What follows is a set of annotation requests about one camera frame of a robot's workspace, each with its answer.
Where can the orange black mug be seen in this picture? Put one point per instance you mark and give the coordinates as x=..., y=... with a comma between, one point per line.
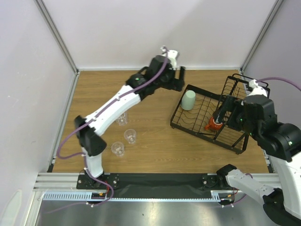
x=212, y=125

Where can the small clear glass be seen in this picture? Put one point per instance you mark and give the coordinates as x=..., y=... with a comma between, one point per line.
x=130, y=135
x=118, y=149

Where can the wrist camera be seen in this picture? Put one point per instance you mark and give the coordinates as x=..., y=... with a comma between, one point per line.
x=172, y=55
x=256, y=89

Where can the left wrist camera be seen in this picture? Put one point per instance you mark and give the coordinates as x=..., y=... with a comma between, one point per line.
x=172, y=55

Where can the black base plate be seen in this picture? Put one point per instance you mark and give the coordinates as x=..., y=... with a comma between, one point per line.
x=167, y=183

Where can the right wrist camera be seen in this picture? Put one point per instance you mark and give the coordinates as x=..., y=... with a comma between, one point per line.
x=256, y=89

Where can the white cable duct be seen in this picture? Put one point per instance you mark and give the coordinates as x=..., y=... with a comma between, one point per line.
x=206, y=196

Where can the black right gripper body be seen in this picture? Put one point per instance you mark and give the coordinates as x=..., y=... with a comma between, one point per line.
x=228, y=109

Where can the large clear faceted glass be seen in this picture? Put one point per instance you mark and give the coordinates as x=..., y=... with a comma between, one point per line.
x=122, y=119

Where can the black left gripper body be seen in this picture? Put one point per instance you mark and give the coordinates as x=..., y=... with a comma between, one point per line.
x=170, y=83

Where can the green plastic cup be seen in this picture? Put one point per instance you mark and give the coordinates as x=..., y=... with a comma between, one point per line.
x=188, y=100

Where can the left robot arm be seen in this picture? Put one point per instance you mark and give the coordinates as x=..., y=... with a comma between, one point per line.
x=159, y=74

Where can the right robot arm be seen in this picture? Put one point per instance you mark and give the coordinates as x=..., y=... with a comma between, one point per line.
x=255, y=115

